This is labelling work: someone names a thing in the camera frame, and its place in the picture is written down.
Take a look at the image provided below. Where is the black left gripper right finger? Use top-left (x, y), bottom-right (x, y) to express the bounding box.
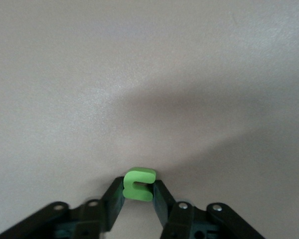
top-left (151, 179), bottom-right (267, 239)

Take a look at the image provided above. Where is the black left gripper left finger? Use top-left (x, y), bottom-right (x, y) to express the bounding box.
top-left (0, 176), bottom-right (127, 239)

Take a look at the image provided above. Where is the green lowercase letter u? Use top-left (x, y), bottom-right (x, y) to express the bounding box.
top-left (122, 167), bottom-right (157, 203)

